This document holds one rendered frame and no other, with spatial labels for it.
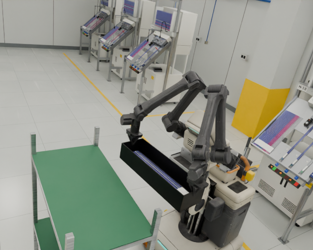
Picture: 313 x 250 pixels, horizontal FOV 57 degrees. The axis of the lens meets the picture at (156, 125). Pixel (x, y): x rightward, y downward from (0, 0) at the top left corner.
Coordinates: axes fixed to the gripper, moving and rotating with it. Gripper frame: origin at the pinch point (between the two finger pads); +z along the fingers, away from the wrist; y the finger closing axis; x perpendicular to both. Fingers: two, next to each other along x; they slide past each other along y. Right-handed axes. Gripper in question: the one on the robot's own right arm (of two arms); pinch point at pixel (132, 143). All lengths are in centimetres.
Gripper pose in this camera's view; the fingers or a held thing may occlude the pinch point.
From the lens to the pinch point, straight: 189.6
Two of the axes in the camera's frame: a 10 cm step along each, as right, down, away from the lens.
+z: -1.8, 8.8, 4.3
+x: 7.6, -1.6, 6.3
